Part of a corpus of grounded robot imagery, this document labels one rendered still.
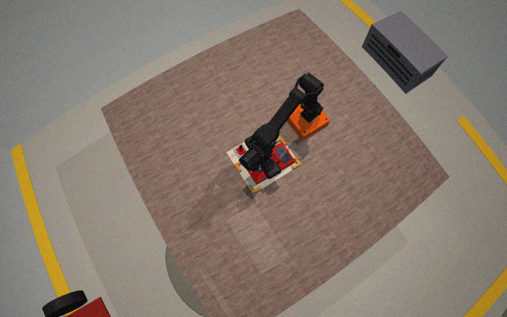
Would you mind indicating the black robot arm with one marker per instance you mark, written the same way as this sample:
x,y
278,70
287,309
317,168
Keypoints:
x,y
266,135

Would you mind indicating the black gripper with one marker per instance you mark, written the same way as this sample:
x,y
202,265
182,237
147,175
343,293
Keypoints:
x,y
270,168

